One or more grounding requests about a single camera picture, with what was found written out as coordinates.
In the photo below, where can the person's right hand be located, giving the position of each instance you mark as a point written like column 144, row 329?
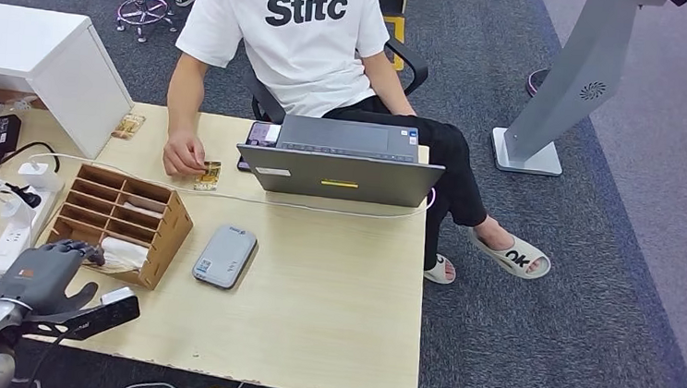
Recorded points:
column 181, row 152

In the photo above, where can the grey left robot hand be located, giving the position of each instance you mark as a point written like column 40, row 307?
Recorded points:
column 36, row 279

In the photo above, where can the gold patterned ID card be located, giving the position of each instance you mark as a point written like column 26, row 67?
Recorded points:
column 208, row 177

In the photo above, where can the white room key card bundle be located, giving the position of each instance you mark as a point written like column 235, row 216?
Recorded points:
column 127, row 254

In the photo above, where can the person's left forearm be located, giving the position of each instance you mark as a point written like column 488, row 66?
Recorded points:
column 389, row 86

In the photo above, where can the person's right forearm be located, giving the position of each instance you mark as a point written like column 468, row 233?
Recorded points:
column 184, row 97

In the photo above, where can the gold brown card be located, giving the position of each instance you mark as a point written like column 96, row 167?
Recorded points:
column 128, row 126

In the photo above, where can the white card in organizer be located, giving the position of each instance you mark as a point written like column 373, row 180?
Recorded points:
column 141, row 208

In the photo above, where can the wooden card organizer box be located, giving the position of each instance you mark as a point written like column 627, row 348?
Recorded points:
column 169, row 228

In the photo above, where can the grey card reader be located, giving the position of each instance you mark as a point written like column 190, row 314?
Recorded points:
column 225, row 257

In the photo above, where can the white power strip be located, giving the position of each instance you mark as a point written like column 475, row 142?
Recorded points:
column 8, row 246

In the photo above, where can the white plug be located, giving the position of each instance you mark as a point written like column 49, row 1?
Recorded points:
column 17, row 213

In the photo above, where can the black smartphone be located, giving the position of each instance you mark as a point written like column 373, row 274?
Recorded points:
column 259, row 135

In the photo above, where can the black plug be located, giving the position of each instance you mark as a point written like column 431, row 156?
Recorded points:
column 27, row 197

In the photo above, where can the white charger block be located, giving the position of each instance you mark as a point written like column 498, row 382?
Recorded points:
column 36, row 174

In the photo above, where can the black power adapter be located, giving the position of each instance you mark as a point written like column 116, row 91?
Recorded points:
column 2, row 135

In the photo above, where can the grey laptop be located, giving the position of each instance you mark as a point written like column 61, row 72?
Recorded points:
column 342, row 177

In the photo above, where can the white cabinet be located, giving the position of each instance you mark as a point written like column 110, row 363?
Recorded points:
column 24, row 38

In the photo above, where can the black office chair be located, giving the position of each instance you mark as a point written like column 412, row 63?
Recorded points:
column 413, row 69

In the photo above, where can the yellow floor marker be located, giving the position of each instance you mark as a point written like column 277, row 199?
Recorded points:
column 398, row 31

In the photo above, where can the beige sandal with OK print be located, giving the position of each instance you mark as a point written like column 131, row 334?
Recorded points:
column 515, row 258

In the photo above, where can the grey kiosk stand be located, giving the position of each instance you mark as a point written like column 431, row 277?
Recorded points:
column 573, row 82

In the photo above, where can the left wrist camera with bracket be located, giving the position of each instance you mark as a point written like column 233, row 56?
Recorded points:
column 106, row 318

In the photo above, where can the round floor base plate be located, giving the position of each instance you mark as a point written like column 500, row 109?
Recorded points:
column 536, row 84

